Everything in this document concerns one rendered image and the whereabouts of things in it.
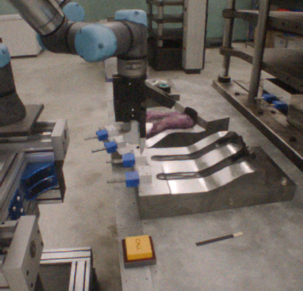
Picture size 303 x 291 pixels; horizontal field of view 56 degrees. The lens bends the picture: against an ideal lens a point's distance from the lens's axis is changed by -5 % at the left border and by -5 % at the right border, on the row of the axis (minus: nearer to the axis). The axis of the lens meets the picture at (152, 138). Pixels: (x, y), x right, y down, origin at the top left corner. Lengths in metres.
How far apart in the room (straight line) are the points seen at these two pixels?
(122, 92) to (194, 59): 4.54
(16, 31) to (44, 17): 6.64
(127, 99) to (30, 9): 0.31
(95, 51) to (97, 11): 7.31
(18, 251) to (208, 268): 0.44
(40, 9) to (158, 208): 0.59
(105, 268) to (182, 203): 1.01
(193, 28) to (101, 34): 4.57
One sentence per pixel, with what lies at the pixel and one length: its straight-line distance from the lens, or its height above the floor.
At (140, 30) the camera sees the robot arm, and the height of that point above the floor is 1.32.
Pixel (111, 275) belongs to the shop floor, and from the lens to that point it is 1.77.
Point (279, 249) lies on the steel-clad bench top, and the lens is 0.87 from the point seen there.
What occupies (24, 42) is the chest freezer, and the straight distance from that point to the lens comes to 7.30.
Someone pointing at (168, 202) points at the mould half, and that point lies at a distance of 0.86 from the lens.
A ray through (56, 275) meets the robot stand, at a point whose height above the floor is 0.21.
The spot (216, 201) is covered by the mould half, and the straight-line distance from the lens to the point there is 0.91.
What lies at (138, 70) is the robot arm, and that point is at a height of 1.23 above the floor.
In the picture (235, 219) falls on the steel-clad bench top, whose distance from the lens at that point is 0.92.
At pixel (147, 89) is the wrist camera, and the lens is 0.75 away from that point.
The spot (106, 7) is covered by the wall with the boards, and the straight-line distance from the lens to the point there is 7.91.
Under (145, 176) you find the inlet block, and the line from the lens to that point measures 0.86.
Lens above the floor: 1.41
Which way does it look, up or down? 28 degrees down
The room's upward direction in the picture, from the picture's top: straight up
